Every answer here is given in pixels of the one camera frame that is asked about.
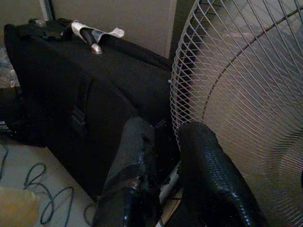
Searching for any dark thin floor cable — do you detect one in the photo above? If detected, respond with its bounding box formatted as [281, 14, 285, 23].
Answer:
[0, 141, 95, 225]

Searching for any black silver-tipped suitcase handle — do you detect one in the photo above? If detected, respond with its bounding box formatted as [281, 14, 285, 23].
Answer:
[81, 28, 102, 55]

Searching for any yellow cloth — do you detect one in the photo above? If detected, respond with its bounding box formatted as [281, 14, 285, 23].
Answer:
[0, 186, 42, 227]

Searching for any black fabric suitcase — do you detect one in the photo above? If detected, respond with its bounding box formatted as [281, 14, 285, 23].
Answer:
[3, 17, 175, 201]

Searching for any grey patterned fabric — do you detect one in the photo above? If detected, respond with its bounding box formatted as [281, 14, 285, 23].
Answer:
[0, 44, 21, 88]

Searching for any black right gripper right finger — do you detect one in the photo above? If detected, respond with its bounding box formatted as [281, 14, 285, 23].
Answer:
[165, 122, 269, 227]

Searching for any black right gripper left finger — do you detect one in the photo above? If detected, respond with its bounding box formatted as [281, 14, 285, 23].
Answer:
[92, 116, 164, 227]

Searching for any white electric fan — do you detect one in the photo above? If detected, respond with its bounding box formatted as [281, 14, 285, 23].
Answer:
[169, 0, 303, 227]

